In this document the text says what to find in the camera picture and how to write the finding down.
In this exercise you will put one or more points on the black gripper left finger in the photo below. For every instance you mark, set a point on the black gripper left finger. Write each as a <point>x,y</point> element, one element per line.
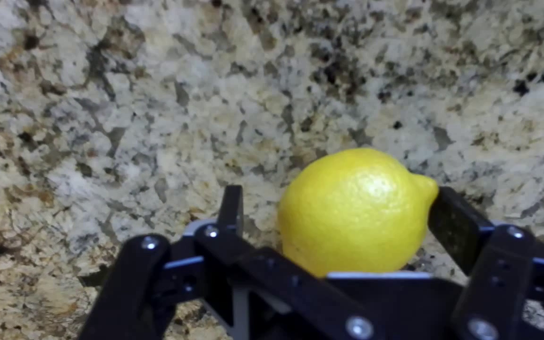
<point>264,271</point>

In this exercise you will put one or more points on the yellow lemon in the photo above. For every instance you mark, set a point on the yellow lemon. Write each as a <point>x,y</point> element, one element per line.
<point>353,210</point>

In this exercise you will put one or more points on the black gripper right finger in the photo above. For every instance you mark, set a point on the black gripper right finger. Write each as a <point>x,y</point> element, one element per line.
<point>499,271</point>

